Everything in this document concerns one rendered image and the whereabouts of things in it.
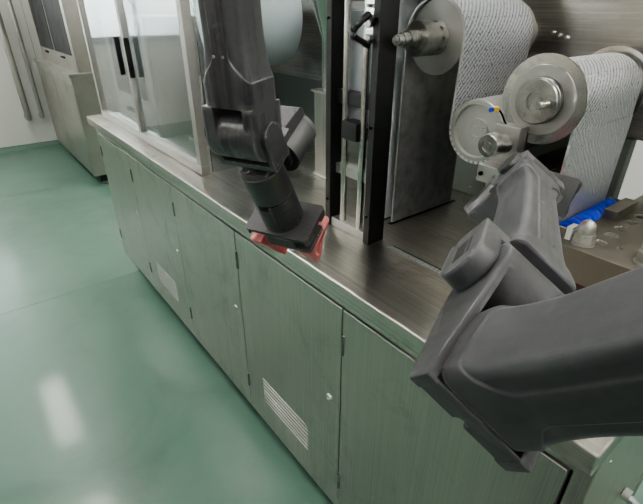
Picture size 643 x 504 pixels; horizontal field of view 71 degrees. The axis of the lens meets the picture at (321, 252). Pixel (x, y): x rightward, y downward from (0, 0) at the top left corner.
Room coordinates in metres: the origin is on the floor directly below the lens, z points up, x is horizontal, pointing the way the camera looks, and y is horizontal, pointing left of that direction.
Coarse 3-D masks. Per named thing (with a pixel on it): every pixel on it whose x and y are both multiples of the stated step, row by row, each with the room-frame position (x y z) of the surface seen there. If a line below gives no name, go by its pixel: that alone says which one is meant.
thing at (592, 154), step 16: (592, 128) 0.79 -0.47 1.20; (608, 128) 0.83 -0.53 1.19; (624, 128) 0.88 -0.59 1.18; (576, 144) 0.76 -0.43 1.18; (592, 144) 0.80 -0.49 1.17; (608, 144) 0.85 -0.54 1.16; (576, 160) 0.77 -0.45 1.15; (592, 160) 0.82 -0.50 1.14; (608, 160) 0.86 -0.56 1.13; (576, 176) 0.79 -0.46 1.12; (592, 176) 0.83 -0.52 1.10; (608, 176) 0.88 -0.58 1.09; (592, 192) 0.85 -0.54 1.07; (576, 208) 0.81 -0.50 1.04
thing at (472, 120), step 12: (492, 96) 0.93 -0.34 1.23; (468, 108) 0.92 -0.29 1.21; (480, 108) 0.90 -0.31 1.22; (456, 120) 0.93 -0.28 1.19; (468, 120) 0.92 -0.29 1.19; (480, 120) 0.89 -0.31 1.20; (492, 120) 0.87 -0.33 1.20; (456, 132) 0.93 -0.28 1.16; (468, 132) 0.91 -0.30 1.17; (480, 132) 0.89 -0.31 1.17; (492, 132) 0.87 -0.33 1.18; (456, 144) 0.92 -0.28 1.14; (468, 144) 0.91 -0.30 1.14; (468, 156) 0.90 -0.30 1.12; (480, 156) 0.88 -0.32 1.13
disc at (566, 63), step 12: (528, 60) 0.83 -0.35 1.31; (540, 60) 0.81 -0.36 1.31; (552, 60) 0.79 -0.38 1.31; (564, 60) 0.78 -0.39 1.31; (516, 72) 0.84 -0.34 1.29; (576, 72) 0.76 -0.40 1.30; (576, 84) 0.76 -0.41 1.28; (504, 96) 0.85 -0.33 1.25; (588, 96) 0.74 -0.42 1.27; (504, 108) 0.85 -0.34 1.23; (576, 108) 0.75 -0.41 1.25; (576, 120) 0.75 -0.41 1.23; (552, 132) 0.77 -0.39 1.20; (564, 132) 0.76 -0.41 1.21
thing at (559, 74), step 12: (528, 72) 0.82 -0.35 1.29; (540, 72) 0.80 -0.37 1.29; (552, 72) 0.79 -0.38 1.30; (564, 72) 0.77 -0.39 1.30; (516, 84) 0.84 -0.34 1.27; (564, 84) 0.77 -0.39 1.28; (564, 96) 0.77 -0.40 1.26; (576, 96) 0.75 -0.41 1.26; (564, 108) 0.76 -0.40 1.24; (516, 120) 0.82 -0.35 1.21; (552, 120) 0.77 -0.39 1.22; (564, 120) 0.76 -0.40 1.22; (528, 132) 0.80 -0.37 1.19; (540, 132) 0.79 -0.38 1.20
